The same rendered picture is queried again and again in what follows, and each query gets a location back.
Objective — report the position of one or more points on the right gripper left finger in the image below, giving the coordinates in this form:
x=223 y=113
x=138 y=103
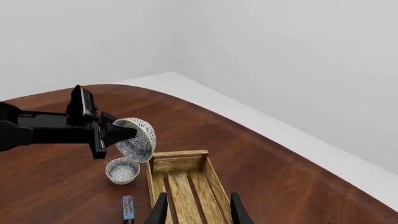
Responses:
x=158 y=212

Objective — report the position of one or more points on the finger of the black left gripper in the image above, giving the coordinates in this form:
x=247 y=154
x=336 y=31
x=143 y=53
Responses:
x=119 y=135
x=108 y=119

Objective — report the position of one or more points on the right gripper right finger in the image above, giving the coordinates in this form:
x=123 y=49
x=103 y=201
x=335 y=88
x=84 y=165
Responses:
x=239 y=213

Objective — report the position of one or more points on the large blue patterned bowl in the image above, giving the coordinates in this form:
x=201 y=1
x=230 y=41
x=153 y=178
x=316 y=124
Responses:
x=141 y=144

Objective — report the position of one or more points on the small blue patterned bowl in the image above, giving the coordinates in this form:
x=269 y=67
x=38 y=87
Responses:
x=122 y=171

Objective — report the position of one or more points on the wooden slat tray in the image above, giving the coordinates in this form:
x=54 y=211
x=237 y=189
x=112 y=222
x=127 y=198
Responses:
x=189 y=182

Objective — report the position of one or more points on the blue printed pudding box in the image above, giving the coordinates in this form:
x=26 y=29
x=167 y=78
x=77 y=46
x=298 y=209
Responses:
x=128 y=207

